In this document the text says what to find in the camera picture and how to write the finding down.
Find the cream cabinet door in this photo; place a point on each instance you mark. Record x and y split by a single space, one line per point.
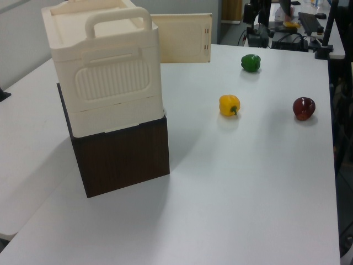
182 38

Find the cream plastic cabinet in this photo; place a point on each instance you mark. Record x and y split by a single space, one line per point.
110 82

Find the yellow bell pepper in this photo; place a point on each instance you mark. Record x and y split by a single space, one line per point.
227 105

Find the dark brown wooden box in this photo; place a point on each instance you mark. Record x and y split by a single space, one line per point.
121 160

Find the green bell pepper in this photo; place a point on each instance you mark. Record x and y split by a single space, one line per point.
251 63

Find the black device on stand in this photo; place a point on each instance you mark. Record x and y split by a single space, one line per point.
257 37

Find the dark red bell pepper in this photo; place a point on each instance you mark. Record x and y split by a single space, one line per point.
303 107

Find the yellow wooden partition panel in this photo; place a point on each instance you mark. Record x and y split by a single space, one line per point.
231 11

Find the black electronics box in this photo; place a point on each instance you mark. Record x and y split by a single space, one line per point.
289 41

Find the yellow object on desk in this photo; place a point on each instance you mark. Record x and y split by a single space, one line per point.
291 25

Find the black keyboard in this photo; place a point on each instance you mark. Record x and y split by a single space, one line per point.
309 22

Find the black computer mouse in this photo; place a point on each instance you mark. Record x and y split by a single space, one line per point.
321 15

